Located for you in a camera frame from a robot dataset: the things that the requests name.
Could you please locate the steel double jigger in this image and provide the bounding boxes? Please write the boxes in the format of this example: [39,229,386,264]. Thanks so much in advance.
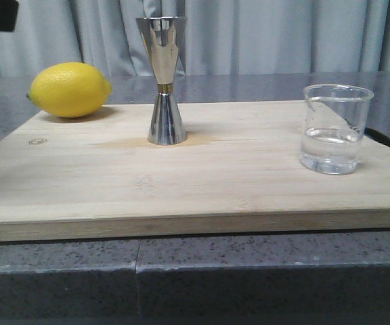
[136,16,186,146]

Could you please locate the clear glass beaker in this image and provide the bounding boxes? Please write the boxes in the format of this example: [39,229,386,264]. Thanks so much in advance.
[299,84,374,175]

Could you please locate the yellow lemon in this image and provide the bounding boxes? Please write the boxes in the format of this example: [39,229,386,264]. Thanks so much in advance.
[27,62,112,118]

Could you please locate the grey curtain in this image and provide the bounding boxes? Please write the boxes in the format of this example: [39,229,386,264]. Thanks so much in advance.
[0,1,390,77]

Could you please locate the light wooden cutting board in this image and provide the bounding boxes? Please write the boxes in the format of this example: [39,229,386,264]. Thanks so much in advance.
[0,101,390,241]

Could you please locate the black cable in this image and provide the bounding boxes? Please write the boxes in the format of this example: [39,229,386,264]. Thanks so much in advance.
[364,127,390,156]

